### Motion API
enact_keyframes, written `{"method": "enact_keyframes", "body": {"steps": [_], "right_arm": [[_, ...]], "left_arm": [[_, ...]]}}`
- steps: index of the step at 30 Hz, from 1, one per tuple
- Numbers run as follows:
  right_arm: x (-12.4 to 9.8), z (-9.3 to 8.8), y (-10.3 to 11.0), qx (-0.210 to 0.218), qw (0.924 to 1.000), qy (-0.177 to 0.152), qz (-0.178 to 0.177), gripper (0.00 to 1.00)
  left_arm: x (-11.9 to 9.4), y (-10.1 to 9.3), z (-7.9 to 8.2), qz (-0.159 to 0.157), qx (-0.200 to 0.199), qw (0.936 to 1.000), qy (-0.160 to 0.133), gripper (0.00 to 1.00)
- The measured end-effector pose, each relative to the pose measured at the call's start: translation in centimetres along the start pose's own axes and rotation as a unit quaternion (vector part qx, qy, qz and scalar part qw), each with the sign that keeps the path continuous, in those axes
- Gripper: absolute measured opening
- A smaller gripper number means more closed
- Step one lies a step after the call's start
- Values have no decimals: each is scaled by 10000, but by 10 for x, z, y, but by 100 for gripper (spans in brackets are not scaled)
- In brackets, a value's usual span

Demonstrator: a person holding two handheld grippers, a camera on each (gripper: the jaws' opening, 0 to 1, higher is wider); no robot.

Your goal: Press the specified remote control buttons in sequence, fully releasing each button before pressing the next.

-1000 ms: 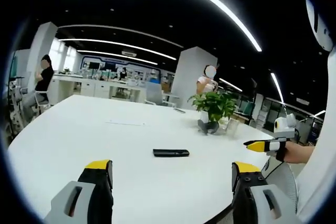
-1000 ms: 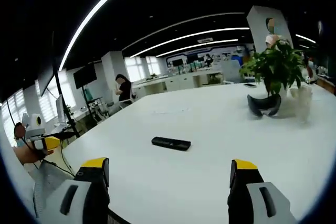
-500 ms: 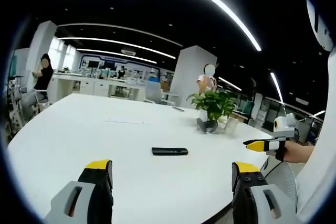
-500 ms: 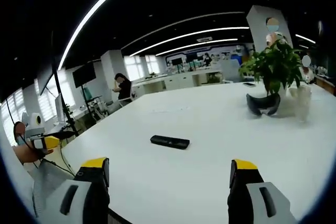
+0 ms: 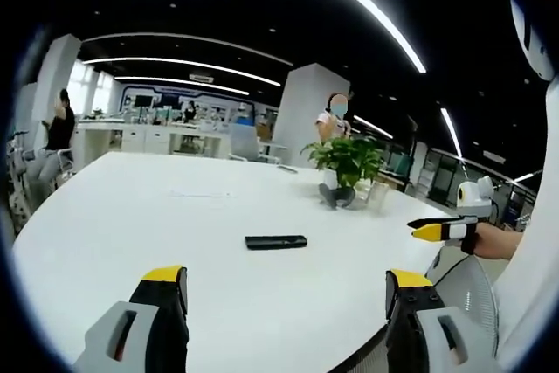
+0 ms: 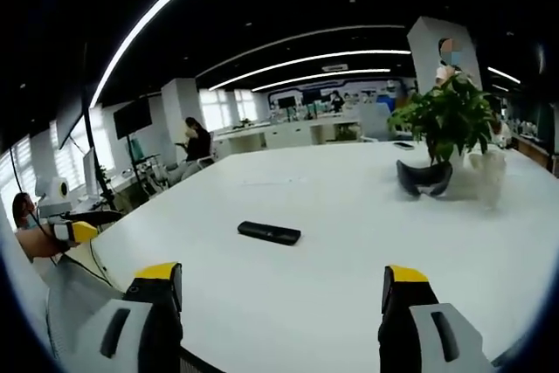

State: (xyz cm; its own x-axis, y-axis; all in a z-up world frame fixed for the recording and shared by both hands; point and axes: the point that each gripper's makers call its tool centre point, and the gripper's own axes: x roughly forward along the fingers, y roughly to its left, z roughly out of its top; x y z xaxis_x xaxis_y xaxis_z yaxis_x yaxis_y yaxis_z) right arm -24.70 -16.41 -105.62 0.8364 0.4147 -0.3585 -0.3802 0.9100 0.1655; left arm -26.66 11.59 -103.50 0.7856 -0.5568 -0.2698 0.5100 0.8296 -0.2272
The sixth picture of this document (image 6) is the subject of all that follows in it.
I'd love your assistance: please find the straight ceiling light strip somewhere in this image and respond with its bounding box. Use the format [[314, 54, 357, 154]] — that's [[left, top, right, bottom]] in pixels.
[[208, 49, 412, 92], [250, 68, 392, 93]]

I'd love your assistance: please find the dark wall screen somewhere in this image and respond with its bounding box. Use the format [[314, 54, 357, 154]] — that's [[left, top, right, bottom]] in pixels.
[[55, 97, 88, 150]]

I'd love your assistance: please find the white office chair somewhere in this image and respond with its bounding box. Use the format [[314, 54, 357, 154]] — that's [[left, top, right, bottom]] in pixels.
[[190, 144, 218, 169]]

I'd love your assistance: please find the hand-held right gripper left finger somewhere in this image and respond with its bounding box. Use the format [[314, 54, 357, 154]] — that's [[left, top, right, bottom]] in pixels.
[[72, 261, 185, 373]]

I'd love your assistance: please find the black monitor on stand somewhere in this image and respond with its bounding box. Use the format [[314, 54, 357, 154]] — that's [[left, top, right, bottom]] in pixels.
[[113, 99, 155, 140]]

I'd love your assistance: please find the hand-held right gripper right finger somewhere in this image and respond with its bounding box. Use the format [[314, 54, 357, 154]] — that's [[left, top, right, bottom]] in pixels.
[[377, 264, 495, 373]]

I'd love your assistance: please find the black cable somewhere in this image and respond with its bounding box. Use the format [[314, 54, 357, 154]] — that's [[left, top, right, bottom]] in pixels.
[[88, 239, 127, 294]]

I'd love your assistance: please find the black headset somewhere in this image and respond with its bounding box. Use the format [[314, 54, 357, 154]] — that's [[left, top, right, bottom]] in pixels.
[[395, 158, 454, 199]]

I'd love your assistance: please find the white fluffy object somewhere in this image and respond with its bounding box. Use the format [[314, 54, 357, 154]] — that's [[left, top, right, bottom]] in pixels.
[[468, 149, 508, 211]]

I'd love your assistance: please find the white computer monitor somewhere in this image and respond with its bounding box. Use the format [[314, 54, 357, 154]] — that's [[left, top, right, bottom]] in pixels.
[[81, 147, 100, 197]]

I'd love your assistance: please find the white desk row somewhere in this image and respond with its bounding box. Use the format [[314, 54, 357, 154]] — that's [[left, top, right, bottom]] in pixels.
[[212, 115, 364, 158]]

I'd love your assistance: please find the long curved ceiling light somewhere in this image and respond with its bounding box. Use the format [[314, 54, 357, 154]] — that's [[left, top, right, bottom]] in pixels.
[[88, 0, 246, 108]]

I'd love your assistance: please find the person's head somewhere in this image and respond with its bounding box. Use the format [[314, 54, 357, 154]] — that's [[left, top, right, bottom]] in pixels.
[[11, 192, 38, 231]]

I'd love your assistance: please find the green potted plant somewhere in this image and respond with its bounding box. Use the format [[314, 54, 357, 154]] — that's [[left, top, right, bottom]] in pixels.
[[387, 72, 500, 169]]

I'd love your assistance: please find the black stand pole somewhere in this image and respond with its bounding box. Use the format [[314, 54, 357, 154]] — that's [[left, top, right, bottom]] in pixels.
[[81, 43, 125, 217]]

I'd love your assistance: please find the black remote control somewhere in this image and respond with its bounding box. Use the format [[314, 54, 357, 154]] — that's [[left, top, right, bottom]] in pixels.
[[237, 220, 303, 249]]

